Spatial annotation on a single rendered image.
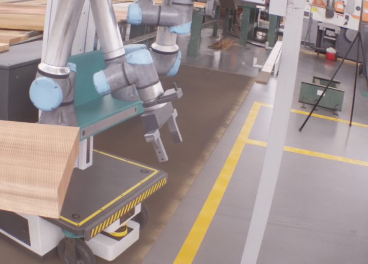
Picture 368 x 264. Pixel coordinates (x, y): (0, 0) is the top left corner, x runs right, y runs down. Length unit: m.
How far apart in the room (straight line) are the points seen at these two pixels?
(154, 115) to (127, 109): 0.55
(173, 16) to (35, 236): 1.02
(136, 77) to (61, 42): 0.27
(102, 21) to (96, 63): 0.46
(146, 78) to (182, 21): 0.26
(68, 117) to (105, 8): 0.40
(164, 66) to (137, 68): 0.60
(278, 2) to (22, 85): 1.05
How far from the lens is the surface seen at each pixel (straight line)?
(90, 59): 1.90
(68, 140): 0.82
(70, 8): 1.40
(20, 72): 1.85
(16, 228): 1.94
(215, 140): 3.60
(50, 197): 0.66
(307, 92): 5.05
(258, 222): 1.70
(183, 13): 1.54
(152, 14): 1.53
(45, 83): 1.43
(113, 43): 1.52
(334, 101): 5.08
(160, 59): 1.98
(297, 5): 1.49
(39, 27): 2.81
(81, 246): 1.84
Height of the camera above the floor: 1.23
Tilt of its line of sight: 19 degrees down
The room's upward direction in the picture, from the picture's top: 7 degrees clockwise
